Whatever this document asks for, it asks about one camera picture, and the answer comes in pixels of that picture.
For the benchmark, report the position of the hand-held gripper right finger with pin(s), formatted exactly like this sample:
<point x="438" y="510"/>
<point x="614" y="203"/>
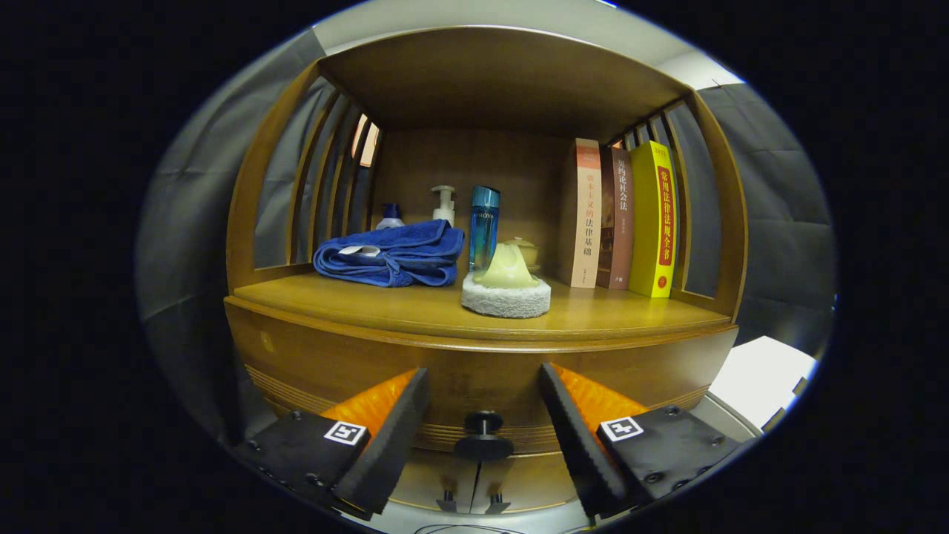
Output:
<point x="578" y="445"/>

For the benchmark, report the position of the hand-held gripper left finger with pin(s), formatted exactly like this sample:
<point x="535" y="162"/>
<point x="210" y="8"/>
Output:
<point x="385" y="445"/>

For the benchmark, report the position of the wooden drawer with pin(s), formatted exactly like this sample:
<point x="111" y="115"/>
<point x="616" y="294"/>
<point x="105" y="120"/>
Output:
<point x="474" y="371"/>

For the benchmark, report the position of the green scrub brush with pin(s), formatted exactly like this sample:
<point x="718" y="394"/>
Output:
<point x="508" y="300"/>

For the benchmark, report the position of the wooden countertop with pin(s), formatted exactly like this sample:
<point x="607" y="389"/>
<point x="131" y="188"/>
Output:
<point x="371" y="304"/>

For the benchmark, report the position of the wooden cabinet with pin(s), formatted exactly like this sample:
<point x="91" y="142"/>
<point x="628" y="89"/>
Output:
<point x="489" y="74"/>

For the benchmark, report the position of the folded blue towel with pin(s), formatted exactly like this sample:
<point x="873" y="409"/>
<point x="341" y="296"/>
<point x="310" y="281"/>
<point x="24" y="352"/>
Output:
<point x="393" y="256"/>

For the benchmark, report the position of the white table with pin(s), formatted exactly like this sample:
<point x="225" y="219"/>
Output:
<point x="764" y="374"/>

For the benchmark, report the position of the yellow lidded teacup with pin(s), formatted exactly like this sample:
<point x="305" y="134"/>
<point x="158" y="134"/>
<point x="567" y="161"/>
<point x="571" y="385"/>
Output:
<point x="528" y="252"/>

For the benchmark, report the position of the brown book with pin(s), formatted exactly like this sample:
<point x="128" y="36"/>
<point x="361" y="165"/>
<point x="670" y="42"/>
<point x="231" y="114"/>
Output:
<point x="619" y="222"/>

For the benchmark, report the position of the small blue-capped bottle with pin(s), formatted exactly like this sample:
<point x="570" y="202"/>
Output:
<point x="390" y="219"/>

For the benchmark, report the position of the beige book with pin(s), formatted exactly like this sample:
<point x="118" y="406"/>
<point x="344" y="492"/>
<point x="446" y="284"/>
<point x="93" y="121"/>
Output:
<point x="586" y="215"/>

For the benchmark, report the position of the yellow book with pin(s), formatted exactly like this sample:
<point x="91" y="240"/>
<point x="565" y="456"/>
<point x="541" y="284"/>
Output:
<point x="652" y="222"/>

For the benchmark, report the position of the blue glass bottle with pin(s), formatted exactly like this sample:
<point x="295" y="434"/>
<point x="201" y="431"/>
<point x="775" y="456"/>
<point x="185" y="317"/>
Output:
<point x="484" y="222"/>

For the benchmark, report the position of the white pump bottle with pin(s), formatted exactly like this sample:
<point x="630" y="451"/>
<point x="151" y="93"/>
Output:
<point x="444" y="208"/>

